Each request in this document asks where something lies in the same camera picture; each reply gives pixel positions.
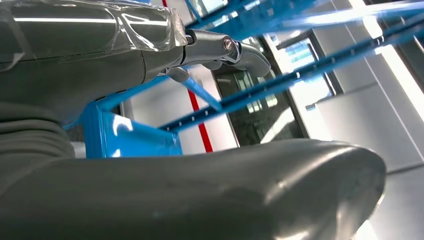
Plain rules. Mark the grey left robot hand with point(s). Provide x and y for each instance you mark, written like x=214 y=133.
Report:
x=165 y=198

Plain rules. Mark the blue metal shelf rack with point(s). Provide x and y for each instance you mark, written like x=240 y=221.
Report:
x=132 y=142

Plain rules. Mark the red barrier belt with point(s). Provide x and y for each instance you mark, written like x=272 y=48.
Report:
x=200 y=129

